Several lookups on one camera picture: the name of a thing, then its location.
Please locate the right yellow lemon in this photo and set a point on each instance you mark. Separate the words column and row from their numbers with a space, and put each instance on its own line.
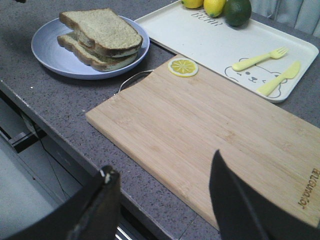
column 213, row 8

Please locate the yellow plastic knife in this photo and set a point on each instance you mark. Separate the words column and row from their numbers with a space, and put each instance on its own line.
column 267, row 88

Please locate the left yellow lemon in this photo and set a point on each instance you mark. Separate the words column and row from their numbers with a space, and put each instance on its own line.
column 192, row 4

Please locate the yellow plastic fork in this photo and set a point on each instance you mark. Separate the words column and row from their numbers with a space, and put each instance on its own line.
column 274, row 54

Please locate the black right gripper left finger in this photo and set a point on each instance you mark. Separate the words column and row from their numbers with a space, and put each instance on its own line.
column 93, row 213

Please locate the bread slice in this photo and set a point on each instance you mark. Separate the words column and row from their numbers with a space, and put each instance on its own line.
column 103, row 32
column 66, row 41

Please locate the cream bear serving tray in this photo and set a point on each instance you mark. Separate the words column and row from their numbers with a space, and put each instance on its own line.
column 215, row 45

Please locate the yellow lemon slice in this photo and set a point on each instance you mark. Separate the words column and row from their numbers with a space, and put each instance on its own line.
column 183, row 67

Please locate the light blue round plate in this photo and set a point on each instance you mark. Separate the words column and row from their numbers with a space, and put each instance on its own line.
column 50, row 54

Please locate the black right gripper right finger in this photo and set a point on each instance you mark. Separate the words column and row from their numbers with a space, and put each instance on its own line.
column 244, row 214

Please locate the metal cutting board handle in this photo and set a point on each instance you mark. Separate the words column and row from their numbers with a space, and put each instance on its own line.
column 134, row 79

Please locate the wooden cutting board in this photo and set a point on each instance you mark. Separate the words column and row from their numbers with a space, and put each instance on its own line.
column 172, row 126

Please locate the white curtain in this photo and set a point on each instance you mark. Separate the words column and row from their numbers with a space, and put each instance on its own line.
column 303, row 15

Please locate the green lime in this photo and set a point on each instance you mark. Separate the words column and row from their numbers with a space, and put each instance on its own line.
column 237, row 12

